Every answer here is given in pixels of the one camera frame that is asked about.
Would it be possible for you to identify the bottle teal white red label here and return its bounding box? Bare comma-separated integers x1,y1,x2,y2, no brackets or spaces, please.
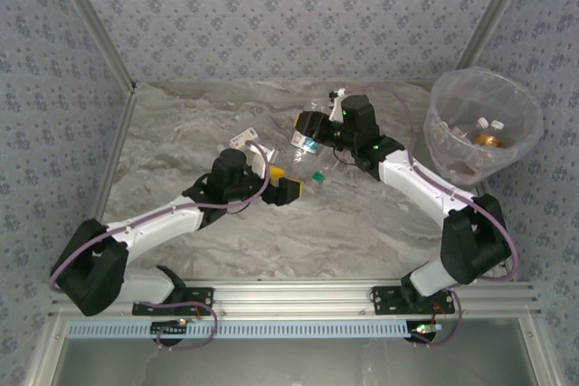
289,130,325,155

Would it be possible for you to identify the clear bottle green neck ring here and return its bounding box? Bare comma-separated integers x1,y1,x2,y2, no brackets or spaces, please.
289,146,334,193

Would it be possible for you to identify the small bottle white red label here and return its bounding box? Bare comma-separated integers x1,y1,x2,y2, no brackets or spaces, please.
215,127,262,153

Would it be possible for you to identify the red and gold plastic bottle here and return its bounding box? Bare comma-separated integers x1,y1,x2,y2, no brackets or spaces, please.
472,118,507,148

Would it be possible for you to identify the bin with clear plastic liner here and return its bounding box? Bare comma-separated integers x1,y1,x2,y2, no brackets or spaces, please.
423,68,544,186

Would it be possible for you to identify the small circuit board with LED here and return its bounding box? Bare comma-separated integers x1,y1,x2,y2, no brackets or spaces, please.
151,318,189,335
409,322,444,337

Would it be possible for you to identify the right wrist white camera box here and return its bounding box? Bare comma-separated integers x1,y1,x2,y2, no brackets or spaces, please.
327,87,349,123

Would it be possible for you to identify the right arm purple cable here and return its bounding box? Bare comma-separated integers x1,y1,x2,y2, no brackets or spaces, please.
346,83,520,349

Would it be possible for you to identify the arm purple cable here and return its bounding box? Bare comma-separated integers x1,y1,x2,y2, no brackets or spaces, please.
346,83,520,349
48,140,272,352

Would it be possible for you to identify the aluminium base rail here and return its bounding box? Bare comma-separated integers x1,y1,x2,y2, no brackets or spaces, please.
48,280,542,319

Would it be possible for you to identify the aluminium side rail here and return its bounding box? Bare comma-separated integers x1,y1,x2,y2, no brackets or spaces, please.
70,82,139,283

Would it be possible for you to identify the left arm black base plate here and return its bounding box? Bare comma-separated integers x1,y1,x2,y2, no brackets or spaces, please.
131,286,214,317

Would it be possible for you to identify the light blue slotted cable duct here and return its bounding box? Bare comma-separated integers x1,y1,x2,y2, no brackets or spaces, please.
66,320,408,340

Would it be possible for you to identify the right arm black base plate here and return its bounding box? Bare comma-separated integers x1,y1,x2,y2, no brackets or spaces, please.
371,285,456,317

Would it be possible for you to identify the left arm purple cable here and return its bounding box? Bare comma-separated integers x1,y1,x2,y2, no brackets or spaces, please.
48,140,272,352

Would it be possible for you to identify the aluminium frame post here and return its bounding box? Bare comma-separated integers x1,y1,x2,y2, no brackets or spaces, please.
457,0,540,71
44,0,138,93

